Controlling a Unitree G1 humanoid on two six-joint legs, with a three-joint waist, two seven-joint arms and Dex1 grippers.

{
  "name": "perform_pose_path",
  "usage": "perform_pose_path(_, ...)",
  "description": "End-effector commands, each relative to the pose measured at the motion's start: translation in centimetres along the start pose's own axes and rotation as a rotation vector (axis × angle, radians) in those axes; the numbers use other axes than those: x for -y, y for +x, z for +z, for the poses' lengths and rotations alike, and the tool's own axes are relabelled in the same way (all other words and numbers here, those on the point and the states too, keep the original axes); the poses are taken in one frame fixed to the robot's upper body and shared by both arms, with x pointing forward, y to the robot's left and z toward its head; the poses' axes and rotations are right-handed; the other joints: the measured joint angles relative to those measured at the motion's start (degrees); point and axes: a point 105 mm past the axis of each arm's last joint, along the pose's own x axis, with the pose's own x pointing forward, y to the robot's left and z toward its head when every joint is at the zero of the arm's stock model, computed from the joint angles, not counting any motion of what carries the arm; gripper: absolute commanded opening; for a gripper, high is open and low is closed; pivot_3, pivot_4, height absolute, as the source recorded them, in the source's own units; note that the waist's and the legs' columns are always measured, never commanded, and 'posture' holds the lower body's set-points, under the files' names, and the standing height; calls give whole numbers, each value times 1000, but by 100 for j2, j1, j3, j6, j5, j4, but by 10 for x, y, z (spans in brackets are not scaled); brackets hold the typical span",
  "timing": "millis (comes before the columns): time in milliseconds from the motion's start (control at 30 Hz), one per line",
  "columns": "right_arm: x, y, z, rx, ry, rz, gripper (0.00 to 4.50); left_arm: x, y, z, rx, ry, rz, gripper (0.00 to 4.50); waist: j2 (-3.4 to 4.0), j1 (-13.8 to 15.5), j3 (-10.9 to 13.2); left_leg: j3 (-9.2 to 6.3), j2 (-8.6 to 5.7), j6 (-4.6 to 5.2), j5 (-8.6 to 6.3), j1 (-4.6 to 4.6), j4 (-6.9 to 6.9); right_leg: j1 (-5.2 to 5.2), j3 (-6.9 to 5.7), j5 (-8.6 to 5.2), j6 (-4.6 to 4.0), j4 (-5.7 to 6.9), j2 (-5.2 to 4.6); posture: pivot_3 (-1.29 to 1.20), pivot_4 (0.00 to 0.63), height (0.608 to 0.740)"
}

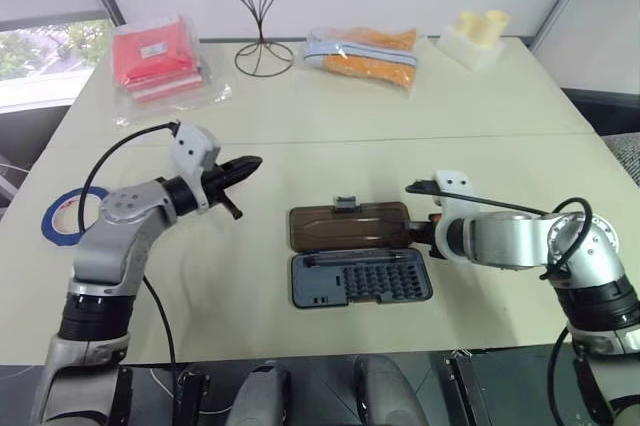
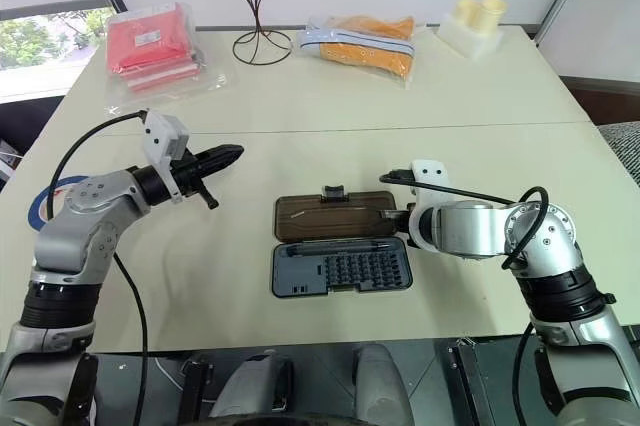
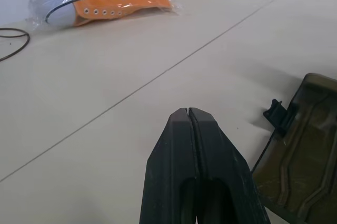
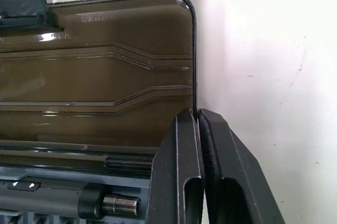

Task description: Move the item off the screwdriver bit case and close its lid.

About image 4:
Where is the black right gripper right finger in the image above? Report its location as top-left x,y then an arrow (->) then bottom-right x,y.
197,108 -> 286,224

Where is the screwdriver bit case smoky lid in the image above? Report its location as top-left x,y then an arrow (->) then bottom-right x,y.
0,0 -> 198,224

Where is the grey screwdriver handle chrome socket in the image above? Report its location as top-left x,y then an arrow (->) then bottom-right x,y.
0,184 -> 142,221

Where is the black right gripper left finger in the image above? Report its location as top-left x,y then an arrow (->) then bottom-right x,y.
145,108 -> 206,224

